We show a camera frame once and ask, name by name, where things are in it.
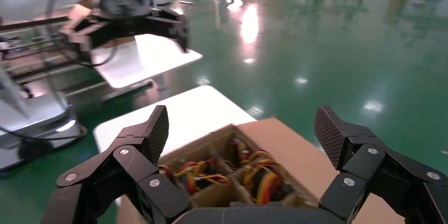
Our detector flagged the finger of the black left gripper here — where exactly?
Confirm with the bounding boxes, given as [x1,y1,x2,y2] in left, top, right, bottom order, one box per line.
[145,7,190,54]

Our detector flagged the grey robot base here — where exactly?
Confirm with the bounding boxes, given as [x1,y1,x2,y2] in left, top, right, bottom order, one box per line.
[0,91,88,173]

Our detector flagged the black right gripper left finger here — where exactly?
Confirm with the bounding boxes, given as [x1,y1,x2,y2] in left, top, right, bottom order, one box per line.
[40,105,190,224]

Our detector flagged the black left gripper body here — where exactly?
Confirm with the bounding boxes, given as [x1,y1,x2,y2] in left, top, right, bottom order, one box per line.
[78,0,155,51]

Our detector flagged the cardboard box with dividers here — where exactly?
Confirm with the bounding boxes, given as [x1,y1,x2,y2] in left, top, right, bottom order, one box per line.
[115,117,407,224]

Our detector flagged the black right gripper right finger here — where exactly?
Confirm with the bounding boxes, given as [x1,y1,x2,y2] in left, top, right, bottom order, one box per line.
[314,105,448,224]

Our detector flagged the white table under box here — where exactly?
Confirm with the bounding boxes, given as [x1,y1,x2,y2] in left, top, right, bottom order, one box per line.
[92,85,258,209]

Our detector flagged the power supply purple black cables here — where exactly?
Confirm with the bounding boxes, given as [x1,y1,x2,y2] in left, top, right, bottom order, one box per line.
[229,137,255,162]

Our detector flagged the white side table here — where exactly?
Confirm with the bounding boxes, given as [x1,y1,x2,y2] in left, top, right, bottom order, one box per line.
[91,33,204,102]

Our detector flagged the power supply red orange cables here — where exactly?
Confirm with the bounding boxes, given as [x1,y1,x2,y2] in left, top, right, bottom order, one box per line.
[158,157,231,196]

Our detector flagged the power supply yellow red cables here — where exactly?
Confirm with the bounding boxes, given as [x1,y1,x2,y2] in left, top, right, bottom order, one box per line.
[241,148,293,206]

